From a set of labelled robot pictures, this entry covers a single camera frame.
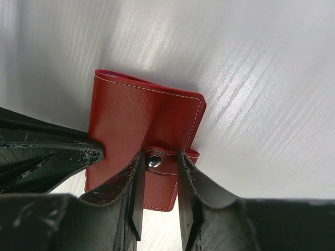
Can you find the red leather card holder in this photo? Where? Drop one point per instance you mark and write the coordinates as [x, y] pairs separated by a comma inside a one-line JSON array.
[[130, 115]]

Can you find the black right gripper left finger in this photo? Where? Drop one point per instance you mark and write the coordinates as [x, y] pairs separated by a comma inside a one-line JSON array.
[[115, 209]]

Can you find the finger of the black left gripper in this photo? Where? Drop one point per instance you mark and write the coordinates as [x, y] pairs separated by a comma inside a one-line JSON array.
[[37, 156]]

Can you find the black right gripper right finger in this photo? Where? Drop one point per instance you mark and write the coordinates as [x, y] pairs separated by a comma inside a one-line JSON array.
[[211, 218]]

